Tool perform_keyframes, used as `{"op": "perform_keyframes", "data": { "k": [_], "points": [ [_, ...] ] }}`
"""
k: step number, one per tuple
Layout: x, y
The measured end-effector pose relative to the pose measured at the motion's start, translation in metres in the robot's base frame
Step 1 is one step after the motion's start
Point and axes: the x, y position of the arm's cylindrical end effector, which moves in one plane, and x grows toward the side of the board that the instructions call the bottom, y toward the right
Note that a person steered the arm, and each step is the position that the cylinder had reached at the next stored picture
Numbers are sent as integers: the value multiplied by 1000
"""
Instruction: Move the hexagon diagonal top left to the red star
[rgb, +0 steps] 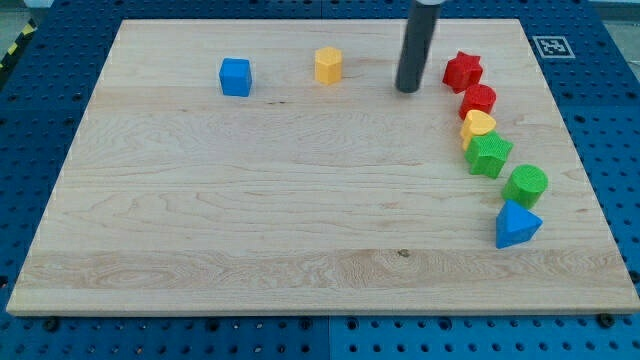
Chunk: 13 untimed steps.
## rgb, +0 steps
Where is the yellow hexagon block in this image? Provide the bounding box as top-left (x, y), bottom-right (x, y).
top-left (314, 46), bottom-right (343, 85)

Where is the green star block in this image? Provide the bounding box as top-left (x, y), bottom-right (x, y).
top-left (465, 131), bottom-right (514, 179)

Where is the red star block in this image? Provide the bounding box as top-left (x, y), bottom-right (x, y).
top-left (442, 51), bottom-right (483, 93)

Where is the wooden board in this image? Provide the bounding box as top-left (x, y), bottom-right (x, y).
top-left (7, 19), bottom-right (639, 317)

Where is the blue cube block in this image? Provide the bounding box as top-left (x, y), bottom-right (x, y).
top-left (219, 58), bottom-right (252, 97)

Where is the yellow heart block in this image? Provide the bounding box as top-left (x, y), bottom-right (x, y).
top-left (460, 109), bottom-right (496, 150)

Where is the red cylinder block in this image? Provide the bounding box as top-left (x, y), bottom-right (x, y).
top-left (458, 84), bottom-right (497, 120)

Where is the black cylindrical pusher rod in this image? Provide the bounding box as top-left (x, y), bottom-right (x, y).
top-left (395, 0), bottom-right (444, 93)

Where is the blue triangle block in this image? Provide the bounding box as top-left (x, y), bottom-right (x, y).
top-left (495, 200), bottom-right (543, 249)

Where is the green cylinder block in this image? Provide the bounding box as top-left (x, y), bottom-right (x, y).
top-left (501, 164), bottom-right (549, 209)

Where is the white fiducial marker tag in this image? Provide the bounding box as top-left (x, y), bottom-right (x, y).
top-left (532, 35), bottom-right (575, 59)

